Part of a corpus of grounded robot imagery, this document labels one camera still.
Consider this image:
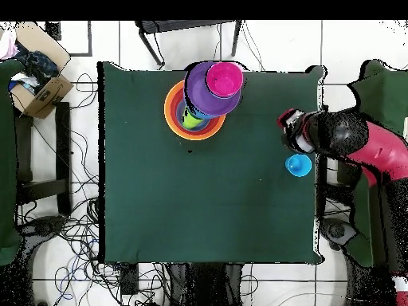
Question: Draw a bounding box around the red-orange bowl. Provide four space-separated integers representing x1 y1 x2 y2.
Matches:
168 85 223 138

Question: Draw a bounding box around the dark green tablecloth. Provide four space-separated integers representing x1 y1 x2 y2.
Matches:
96 60 326 265

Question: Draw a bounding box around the cardboard box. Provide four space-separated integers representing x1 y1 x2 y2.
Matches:
9 22 74 120

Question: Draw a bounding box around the large orange bowl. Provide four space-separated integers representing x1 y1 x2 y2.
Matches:
163 79 228 142

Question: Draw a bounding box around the blue cup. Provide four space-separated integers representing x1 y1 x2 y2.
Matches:
284 152 313 179

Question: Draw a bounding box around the medium blue bowl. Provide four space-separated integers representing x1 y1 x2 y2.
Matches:
178 101 215 132

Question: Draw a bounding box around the black metal stand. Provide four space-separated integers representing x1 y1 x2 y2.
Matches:
135 19 243 68

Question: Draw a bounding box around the purple bowl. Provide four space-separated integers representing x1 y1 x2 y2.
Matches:
183 61 244 119

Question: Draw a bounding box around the pink bowl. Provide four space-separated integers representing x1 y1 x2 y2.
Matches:
205 61 245 100

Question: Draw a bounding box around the black bench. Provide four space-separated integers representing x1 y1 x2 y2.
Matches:
14 101 73 218

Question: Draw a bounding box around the tangle of floor cables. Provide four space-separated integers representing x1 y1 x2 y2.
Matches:
18 73 122 300

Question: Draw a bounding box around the green cup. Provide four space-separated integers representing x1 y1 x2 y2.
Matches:
181 105 205 131

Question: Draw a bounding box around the green cloth covered table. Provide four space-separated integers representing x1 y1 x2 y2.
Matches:
0 58 23 265
347 59 408 268

